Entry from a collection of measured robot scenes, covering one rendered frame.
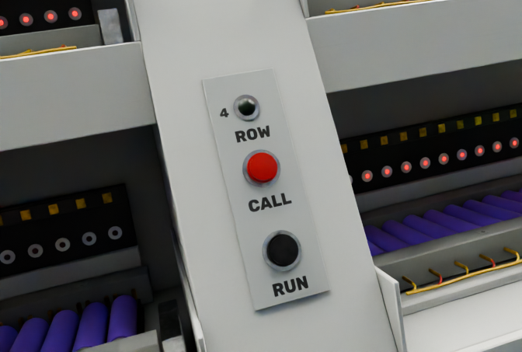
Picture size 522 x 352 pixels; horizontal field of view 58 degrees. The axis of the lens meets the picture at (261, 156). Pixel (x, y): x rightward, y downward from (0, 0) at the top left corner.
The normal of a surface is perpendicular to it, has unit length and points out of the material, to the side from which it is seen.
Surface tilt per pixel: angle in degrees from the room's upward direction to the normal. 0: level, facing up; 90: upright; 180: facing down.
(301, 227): 90
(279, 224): 90
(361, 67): 109
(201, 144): 90
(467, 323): 20
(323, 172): 90
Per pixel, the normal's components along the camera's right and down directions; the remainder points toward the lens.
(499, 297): -0.16, -0.98
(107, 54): 0.25, 0.11
